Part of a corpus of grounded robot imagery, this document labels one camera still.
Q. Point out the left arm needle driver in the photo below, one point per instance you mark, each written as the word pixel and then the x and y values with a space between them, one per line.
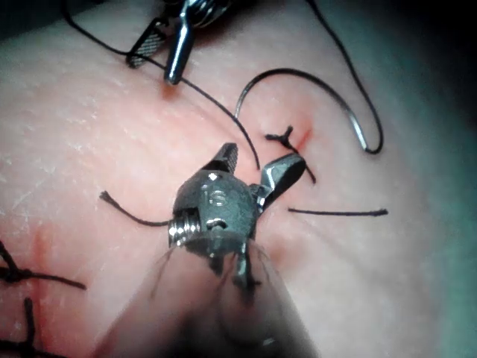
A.
pixel 205 13

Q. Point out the right arm needle driver jaw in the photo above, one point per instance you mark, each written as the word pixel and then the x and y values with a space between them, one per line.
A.
pixel 283 171
pixel 227 158

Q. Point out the left arm needle driver jaw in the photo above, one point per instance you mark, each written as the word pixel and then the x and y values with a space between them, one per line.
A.
pixel 147 46
pixel 179 56

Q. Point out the right arm needle driver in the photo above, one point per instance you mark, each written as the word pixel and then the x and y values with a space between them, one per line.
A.
pixel 223 209

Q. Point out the tissue pad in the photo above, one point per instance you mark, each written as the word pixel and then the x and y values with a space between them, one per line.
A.
pixel 93 149

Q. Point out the dark right arm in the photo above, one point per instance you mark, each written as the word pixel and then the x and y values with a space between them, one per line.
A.
pixel 194 317

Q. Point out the curved steel needle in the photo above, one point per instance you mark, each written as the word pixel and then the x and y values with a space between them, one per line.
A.
pixel 290 70

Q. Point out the black stitching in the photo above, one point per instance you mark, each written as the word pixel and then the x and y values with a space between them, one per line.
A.
pixel 16 275
pixel 283 138

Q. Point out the short black thread piece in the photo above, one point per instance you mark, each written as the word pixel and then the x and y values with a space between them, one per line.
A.
pixel 335 213
pixel 156 224

